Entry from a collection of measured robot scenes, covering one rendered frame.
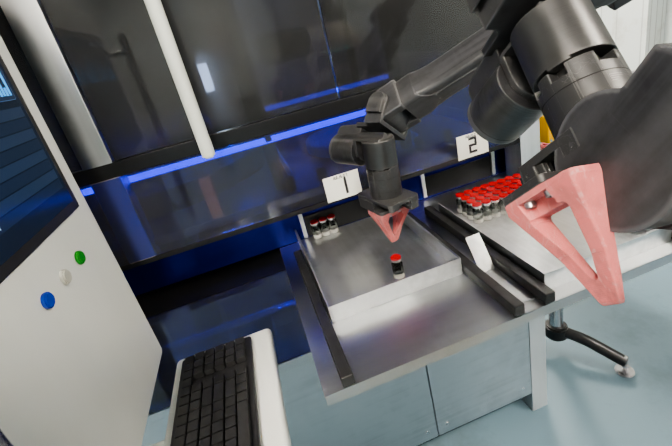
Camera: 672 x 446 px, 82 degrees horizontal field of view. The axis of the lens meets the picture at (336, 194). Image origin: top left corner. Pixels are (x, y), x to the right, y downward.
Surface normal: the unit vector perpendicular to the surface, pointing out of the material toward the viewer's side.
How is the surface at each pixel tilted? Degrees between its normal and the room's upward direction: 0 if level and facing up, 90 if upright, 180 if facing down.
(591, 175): 70
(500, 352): 90
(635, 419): 0
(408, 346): 0
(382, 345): 0
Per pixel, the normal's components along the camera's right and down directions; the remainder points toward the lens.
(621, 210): -0.97, 0.14
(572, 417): -0.22, -0.90
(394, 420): 0.27, 0.31
